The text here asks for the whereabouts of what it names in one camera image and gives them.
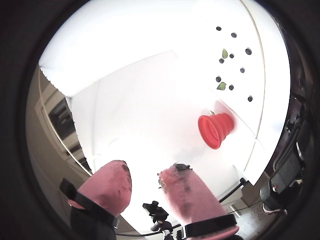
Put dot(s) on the pink covered gripper finger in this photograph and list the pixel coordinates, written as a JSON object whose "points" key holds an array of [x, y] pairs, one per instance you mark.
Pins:
{"points": [[190, 195], [105, 185]]}

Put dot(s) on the red collapsible silicone cup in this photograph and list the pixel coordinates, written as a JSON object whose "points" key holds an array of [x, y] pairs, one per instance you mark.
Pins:
{"points": [[212, 130]]}

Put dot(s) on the small black tripod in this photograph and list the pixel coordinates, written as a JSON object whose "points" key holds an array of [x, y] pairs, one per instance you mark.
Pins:
{"points": [[161, 225]]}

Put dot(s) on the white backdrop board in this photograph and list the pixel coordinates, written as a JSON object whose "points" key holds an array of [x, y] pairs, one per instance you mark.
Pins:
{"points": [[125, 37], [140, 125]]}

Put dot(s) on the tiny green leaf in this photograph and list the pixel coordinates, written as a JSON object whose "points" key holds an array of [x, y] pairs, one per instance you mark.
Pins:
{"points": [[212, 113]]}

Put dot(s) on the large dark green leaf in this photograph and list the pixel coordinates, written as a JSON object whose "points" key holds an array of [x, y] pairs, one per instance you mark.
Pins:
{"points": [[221, 86]]}

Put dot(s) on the thin wooden stick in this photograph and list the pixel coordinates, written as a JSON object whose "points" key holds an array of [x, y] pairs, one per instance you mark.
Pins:
{"points": [[264, 82]]}

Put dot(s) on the medium green leaf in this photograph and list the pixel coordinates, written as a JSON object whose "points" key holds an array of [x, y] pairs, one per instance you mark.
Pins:
{"points": [[224, 53]]}

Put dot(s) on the black camera on tripod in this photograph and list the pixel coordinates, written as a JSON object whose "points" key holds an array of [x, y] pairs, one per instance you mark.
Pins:
{"points": [[155, 208]]}

